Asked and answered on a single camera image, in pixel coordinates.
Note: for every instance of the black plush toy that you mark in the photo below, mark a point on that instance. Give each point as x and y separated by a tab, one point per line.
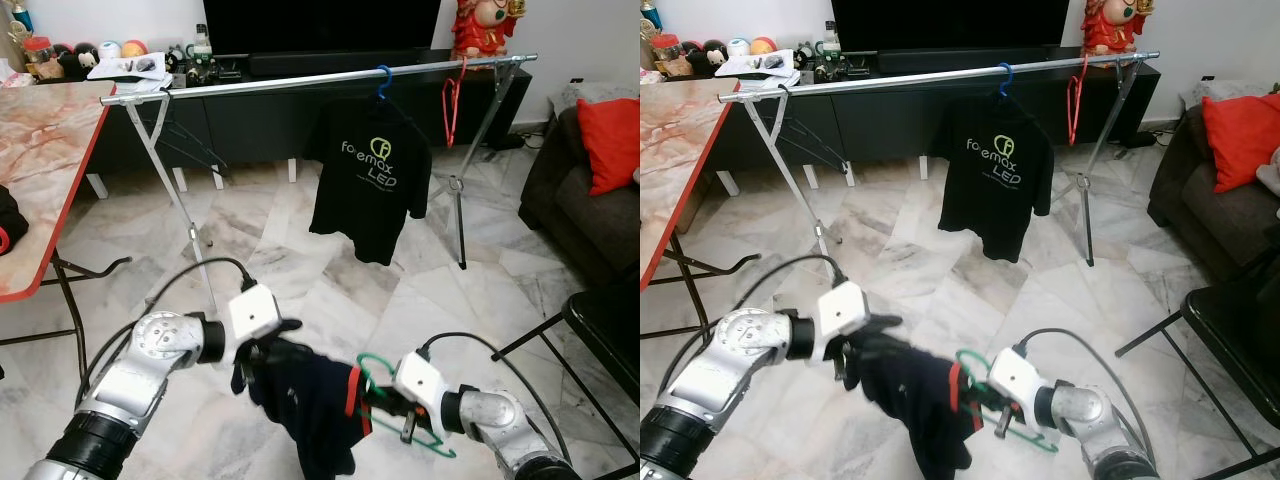
72	62
705	58

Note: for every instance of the black garment with red trim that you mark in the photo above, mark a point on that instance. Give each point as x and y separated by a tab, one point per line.
10	220

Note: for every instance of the blue plastic hanger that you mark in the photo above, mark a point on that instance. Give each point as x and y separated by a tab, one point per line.
384	85
1006	82

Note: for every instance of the black flat screen television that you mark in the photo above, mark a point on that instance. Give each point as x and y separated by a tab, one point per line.
320	25
950	25

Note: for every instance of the red plastic hanger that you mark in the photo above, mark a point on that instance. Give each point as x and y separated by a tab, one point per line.
448	105
1071	105

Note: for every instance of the orange ball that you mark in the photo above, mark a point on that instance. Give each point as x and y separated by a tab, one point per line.
763	46
134	49

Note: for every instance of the red cushion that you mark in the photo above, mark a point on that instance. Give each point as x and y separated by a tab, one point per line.
1240	140
610	140

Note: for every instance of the white ball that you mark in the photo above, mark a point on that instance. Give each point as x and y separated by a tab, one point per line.
738	48
110	51

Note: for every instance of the dark brown sofa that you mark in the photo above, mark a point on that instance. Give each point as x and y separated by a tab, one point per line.
580	230
1210	220

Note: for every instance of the red and gold figurine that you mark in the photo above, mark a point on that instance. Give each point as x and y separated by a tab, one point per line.
1115	28
485	30

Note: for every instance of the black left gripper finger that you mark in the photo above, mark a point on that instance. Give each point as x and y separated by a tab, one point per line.
848	370
283	328
240	375
885	325

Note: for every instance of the black t-shirt with green logo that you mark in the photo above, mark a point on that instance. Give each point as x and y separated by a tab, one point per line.
365	200
990	200

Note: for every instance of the clear plastic bottle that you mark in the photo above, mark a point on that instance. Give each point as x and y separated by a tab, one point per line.
202	42
831	40

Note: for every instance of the green plastic hanger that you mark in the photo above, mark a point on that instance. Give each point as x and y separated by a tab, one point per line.
968	357
372	362

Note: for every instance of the marble table with red edge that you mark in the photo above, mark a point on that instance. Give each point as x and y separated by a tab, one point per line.
680	150
50	150

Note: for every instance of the white paper stack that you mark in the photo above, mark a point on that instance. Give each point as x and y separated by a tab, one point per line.
755	70
128	72

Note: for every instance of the black low tv console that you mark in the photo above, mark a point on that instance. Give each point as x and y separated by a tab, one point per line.
260	130
880	130

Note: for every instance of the silver metal clothes rack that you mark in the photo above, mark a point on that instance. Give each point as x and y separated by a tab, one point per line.
900	80
300	82

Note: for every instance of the jar with red lid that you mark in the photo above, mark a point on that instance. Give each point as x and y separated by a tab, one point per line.
667	58
40	62

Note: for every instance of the white plush toy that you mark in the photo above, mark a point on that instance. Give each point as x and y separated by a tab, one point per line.
1270	170

